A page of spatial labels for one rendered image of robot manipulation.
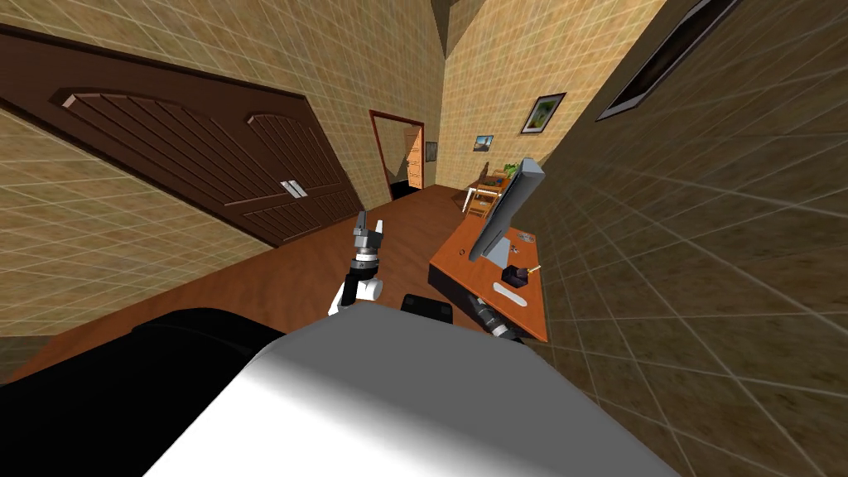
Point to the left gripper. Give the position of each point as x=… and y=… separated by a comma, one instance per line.
x=365, y=240

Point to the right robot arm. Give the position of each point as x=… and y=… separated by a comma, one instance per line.
x=493, y=321

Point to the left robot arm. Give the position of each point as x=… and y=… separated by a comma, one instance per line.
x=99, y=397

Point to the orange panelled door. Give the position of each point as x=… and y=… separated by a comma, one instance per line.
x=414, y=159

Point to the small dark framed picture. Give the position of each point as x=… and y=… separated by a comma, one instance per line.
x=431, y=152

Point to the orange wooden desk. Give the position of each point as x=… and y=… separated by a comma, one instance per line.
x=464, y=278

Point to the white table with chair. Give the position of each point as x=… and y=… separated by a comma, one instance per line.
x=487, y=192

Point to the grey computer monitor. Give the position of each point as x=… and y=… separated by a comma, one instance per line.
x=507, y=209

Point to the small blue picture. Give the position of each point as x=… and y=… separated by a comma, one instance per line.
x=483, y=143

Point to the black pen holder with pencil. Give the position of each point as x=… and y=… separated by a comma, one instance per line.
x=513, y=275

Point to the white keyboard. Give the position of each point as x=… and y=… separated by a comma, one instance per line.
x=510, y=294

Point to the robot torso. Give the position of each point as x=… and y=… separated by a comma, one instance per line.
x=397, y=411

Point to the green framed picture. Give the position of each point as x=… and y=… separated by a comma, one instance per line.
x=542, y=113

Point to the dark brown double door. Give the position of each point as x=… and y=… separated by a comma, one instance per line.
x=165, y=146

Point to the dark long window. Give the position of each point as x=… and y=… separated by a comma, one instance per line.
x=662, y=59

